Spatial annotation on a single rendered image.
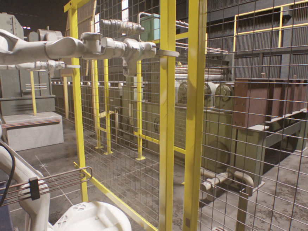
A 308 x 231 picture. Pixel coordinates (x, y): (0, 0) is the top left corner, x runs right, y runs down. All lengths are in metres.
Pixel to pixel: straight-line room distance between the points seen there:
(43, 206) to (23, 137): 3.29
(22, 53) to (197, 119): 0.67
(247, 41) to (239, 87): 10.42
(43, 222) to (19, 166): 0.34
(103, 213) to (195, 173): 1.05
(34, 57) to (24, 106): 4.39
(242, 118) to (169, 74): 1.72
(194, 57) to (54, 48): 0.49
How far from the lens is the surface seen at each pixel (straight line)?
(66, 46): 0.75
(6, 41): 0.90
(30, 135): 4.57
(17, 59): 0.87
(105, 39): 0.76
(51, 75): 1.85
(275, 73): 12.11
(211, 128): 2.91
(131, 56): 0.80
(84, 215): 1.76
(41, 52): 0.81
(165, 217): 1.14
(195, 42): 0.83
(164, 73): 0.93
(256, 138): 2.63
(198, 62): 0.81
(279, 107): 3.54
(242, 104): 2.52
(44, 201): 1.33
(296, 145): 4.70
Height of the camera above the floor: 1.32
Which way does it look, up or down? 10 degrees down
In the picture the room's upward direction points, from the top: straight up
